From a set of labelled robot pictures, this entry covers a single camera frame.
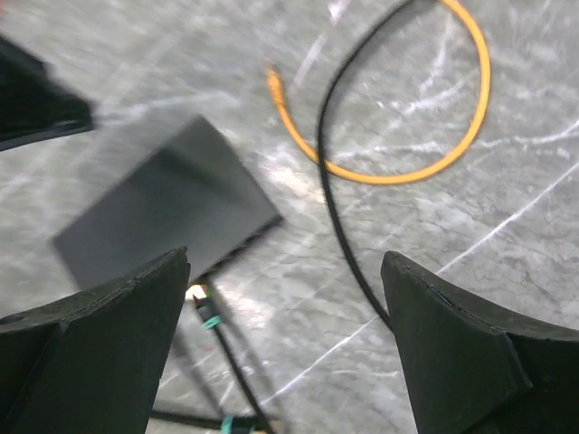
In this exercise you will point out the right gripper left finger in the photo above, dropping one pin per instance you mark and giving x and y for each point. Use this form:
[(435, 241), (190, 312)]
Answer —
[(91, 362)]

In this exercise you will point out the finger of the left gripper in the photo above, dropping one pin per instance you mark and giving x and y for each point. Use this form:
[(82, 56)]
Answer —
[(34, 106)]

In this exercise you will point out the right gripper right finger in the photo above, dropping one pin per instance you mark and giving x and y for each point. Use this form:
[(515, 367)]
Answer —
[(472, 366)]

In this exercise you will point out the black network switch box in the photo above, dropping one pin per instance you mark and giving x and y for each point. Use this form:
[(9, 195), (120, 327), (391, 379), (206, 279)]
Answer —
[(193, 192)]

